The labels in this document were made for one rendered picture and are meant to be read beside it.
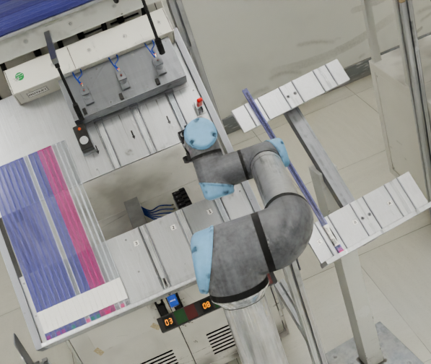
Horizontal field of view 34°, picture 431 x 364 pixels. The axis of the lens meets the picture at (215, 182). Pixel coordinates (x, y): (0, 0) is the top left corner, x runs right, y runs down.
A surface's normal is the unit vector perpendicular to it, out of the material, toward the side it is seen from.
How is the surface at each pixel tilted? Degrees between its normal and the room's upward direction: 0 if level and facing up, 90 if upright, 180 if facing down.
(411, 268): 0
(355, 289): 90
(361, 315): 90
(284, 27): 90
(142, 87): 44
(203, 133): 54
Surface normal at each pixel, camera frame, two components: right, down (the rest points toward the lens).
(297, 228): 0.61, -0.27
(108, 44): -0.01, -0.25
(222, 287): -0.36, 0.31
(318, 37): 0.28, 0.47
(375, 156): -0.29, -0.79
